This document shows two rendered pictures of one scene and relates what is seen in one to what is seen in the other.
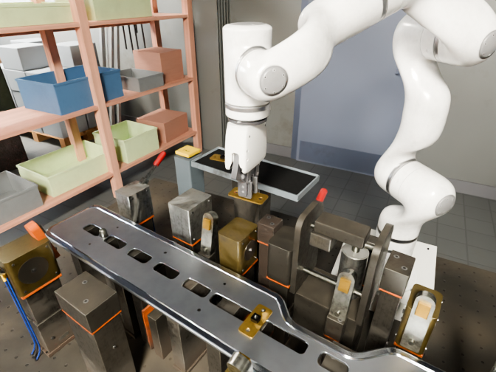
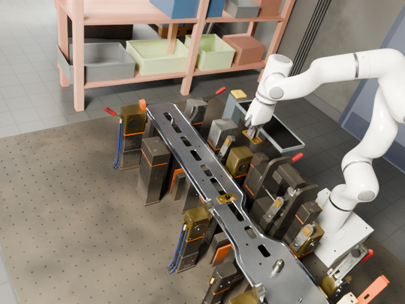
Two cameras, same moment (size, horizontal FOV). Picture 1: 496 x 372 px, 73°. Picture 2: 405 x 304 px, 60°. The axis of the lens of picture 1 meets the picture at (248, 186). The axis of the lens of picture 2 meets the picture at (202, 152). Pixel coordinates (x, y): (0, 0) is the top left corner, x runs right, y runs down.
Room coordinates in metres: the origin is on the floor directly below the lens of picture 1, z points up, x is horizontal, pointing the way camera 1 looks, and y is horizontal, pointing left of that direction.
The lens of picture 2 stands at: (-0.52, -0.17, 2.02)
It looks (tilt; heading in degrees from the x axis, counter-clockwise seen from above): 39 degrees down; 17
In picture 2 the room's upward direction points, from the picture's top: 16 degrees clockwise
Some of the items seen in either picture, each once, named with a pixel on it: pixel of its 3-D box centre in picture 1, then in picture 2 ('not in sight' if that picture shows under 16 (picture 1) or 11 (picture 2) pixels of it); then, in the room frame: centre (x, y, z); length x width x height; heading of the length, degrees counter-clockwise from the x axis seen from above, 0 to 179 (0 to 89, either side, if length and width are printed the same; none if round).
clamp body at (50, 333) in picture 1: (37, 300); (128, 139); (0.65, 0.58, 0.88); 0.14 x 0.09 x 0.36; 146
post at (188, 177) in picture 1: (193, 209); (226, 129); (1.04, 0.20, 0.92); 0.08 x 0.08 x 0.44; 56
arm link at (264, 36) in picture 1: (248, 64); (275, 76); (0.62, 0.00, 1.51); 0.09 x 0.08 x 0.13; 21
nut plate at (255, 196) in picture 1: (248, 193); (252, 136); (0.63, 0.00, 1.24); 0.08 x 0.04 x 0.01; 62
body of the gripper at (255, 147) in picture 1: (247, 139); (262, 109); (0.63, 0.00, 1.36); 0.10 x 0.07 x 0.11; 152
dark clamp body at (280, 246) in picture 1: (286, 288); (254, 198); (0.69, -0.11, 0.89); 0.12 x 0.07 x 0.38; 146
